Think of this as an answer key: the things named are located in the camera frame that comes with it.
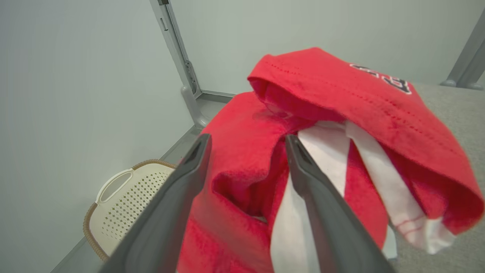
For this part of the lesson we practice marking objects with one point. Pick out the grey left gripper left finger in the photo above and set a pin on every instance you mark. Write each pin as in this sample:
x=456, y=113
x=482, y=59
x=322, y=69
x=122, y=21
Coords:
x=166, y=212

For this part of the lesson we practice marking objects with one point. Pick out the red garment white striped trim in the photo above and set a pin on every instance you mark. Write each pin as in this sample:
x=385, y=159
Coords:
x=246, y=132

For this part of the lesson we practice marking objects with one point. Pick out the cream perforated laundry basket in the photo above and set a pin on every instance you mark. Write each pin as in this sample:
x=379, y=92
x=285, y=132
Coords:
x=125, y=204

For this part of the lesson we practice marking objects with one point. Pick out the grey fabric sofa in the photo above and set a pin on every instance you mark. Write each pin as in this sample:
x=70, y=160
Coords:
x=462, y=110

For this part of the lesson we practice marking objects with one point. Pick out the grey slotted metal frame post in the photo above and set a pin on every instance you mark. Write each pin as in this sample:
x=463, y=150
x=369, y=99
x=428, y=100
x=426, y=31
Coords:
x=172, y=38

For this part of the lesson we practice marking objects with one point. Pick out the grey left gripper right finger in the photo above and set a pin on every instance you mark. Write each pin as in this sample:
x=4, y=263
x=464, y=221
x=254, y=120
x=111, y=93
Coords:
x=329, y=220

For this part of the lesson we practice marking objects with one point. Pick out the grey wall base rail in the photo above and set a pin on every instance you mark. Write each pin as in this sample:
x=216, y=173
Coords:
x=218, y=95

